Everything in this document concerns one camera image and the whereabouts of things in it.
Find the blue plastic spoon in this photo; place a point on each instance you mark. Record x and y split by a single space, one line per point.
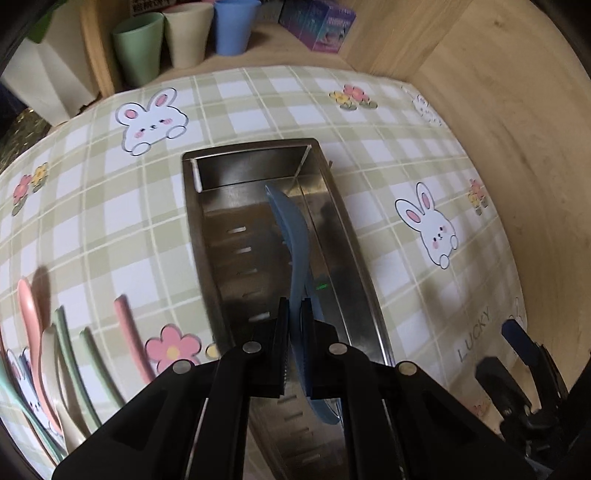
288 230

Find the green plastic spoon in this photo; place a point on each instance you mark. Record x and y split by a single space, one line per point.
14 397

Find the purple printed box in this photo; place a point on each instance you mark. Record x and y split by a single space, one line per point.
318 23

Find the checked rabbit print tablecloth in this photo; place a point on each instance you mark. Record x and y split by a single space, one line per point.
369 161

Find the green plastic cup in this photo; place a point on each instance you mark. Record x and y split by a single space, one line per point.
138 50

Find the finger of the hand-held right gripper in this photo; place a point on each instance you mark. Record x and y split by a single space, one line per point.
519 334
498 378

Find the stainless steel utensil tray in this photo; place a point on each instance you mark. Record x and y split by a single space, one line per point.
240 203

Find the green chopstick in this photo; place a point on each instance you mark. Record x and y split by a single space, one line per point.
97 360
64 332

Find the beige plastic spoon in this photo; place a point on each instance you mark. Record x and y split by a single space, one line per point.
48 360

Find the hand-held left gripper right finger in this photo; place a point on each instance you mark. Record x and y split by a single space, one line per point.
307 344

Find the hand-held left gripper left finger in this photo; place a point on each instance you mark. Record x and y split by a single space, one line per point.
280 350

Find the gold patterned tray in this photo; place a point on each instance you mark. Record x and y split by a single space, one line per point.
23 131

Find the pink chopstick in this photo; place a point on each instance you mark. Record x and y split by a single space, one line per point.
131 332

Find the white faceted planter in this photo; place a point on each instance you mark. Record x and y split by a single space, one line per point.
51 74

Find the beige plastic cup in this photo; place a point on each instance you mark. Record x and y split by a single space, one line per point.
187 37

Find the blue plastic cup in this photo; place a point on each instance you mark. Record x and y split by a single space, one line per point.
235 27

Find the pink plastic spoon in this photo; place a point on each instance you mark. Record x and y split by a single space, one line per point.
28 304

